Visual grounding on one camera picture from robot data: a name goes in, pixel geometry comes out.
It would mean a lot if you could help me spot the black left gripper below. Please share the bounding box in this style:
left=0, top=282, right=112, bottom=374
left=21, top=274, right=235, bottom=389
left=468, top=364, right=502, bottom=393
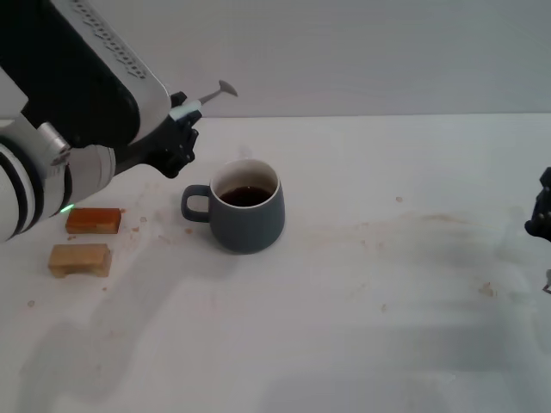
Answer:
left=114, top=91, right=204, bottom=180

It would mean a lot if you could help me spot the blue-handled metal spoon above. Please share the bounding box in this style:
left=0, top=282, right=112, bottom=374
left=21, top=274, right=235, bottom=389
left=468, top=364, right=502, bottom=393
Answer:
left=169, top=79, right=238, bottom=121

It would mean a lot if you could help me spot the grey ceramic coffee cup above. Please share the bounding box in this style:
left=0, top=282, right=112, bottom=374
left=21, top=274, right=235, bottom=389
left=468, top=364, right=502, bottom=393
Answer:
left=180, top=158, right=287, bottom=255

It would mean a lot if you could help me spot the reddish brown wooden block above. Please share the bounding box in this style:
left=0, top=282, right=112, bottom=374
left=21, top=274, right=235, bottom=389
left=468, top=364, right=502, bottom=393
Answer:
left=65, top=207, right=122, bottom=236

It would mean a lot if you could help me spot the light wooden notched block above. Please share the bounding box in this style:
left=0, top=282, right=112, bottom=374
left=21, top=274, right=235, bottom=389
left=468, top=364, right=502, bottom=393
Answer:
left=46, top=243, right=114, bottom=280

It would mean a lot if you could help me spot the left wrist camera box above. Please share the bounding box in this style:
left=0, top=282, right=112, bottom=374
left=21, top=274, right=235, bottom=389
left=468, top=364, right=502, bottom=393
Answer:
left=0, top=0, right=171, bottom=150

